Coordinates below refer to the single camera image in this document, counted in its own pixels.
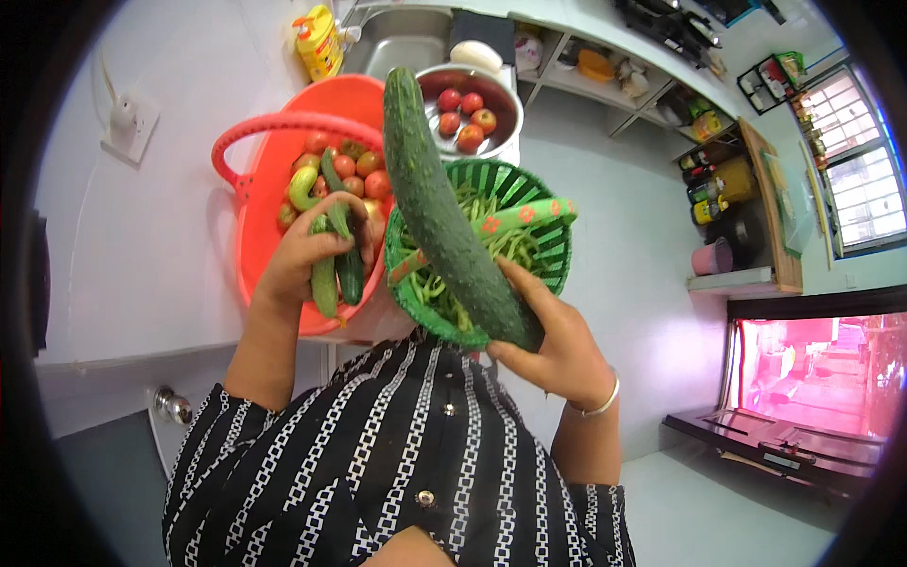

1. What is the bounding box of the person's right hand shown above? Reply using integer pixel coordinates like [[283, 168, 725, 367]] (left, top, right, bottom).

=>
[[485, 257, 622, 415]]

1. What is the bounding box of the white oval lid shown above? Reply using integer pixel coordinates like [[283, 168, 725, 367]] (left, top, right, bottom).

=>
[[449, 40, 505, 76]]

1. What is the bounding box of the steel bowl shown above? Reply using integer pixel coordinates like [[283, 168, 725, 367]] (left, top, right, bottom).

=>
[[414, 63, 526, 161]]

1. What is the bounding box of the wooden rack with bottles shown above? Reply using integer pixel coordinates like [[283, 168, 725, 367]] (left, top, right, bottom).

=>
[[672, 116, 806, 296]]

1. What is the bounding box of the small light green cucumber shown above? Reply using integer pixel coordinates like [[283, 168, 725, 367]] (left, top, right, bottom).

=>
[[309, 213, 342, 320]]

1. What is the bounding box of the counter shelf with kitchenware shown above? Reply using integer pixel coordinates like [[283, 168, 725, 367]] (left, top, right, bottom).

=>
[[513, 21, 742, 144]]

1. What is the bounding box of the orange plastic basket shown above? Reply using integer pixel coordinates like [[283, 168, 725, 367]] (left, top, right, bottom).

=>
[[210, 74, 399, 338]]

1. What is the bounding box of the slim dark green cucumber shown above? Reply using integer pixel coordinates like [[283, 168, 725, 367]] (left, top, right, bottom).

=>
[[319, 147, 367, 307]]

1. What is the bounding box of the silver door knob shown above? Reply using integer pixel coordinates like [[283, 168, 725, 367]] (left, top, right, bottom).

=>
[[152, 385, 194, 428]]

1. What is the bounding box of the black wall rack with jars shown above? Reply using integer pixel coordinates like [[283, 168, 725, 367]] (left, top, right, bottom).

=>
[[736, 50, 809, 116]]

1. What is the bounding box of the large dark green cucumber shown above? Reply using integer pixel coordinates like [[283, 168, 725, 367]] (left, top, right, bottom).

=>
[[383, 67, 547, 353]]

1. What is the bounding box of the barred window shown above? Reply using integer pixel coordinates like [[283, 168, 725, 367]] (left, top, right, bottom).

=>
[[799, 62, 907, 259]]

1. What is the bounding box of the curved pale green cucumber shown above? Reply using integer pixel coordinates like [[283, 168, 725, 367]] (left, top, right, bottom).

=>
[[287, 166, 324, 214]]

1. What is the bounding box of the heap of green beans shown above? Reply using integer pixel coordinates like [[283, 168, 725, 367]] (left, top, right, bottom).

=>
[[399, 183, 545, 334]]

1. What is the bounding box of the silver bracelet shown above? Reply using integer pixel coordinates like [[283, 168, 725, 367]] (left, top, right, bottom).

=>
[[567, 371, 622, 419]]

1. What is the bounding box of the grey door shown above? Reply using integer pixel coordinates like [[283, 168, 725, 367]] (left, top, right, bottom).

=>
[[52, 407, 174, 567]]

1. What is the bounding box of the green woven basket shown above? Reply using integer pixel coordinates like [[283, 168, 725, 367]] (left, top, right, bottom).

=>
[[384, 157, 579, 350]]

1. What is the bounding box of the steel sink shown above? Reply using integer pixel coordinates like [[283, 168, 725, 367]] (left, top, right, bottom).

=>
[[339, 6, 455, 80]]

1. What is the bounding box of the heap of tomatoes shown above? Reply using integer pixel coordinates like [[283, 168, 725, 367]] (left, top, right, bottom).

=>
[[275, 130, 395, 245]]

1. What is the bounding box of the white wall socket with plug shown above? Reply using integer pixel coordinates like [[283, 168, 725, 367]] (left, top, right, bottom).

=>
[[98, 91, 162, 171]]

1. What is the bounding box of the yellow dish soap bottle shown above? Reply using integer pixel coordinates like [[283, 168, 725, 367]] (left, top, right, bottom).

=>
[[292, 5, 363, 83]]

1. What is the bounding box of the person's left hand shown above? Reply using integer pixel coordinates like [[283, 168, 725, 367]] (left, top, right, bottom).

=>
[[254, 190, 376, 314]]

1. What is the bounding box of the black gas stove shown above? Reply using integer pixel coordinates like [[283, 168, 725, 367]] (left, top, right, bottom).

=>
[[612, 0, 728, 73]]

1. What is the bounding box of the person's body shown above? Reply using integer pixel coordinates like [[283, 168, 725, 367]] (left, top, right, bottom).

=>
[[162, 332, 639, 567]]

